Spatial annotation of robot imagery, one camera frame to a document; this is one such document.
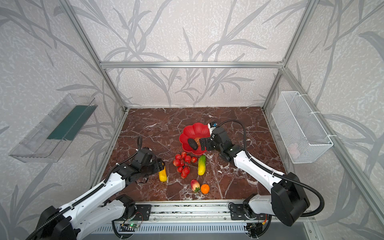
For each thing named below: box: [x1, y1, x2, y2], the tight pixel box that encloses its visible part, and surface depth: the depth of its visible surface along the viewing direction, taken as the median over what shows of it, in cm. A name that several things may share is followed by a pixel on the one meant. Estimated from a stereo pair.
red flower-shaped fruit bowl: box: [179, 122, 211, 156], surface depth 106 cm
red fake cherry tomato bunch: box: [173, 151, 198, 179], surface depth 88 cm
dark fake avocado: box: [188, 138, 198, 150], surface depth 98 cm
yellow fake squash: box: [159, 166, 168, 183], surface depth 84 cm
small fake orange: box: [200, 183, 210, 195], surface depth 80 cm
